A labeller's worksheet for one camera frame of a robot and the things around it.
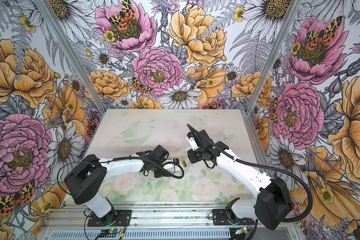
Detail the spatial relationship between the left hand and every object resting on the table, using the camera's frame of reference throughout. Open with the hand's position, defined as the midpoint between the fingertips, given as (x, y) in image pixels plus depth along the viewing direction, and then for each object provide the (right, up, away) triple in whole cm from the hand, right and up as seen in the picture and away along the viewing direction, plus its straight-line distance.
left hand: (162, 171), depth 90 cm
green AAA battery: (+12, +4, +2) cm, 13 cm away
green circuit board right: (+40, -22, -18) cm, 50 cm away
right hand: (+17, +9, -9) cm, 21 cm away
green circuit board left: (-20, -22, -19) cm, 35 cm away
